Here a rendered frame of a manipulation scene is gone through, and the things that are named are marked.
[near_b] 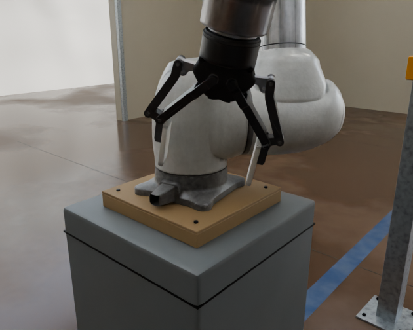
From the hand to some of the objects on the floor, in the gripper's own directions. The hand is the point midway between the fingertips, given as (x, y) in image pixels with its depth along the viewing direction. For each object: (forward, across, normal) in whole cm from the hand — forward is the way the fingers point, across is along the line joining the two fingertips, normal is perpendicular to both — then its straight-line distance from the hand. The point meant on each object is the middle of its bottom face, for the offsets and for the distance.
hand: (206, 164), depth 62 cm
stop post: (+100, -86, -74) cm, 150 cm away
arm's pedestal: (+99, -13, -2) cm, 100 cm away
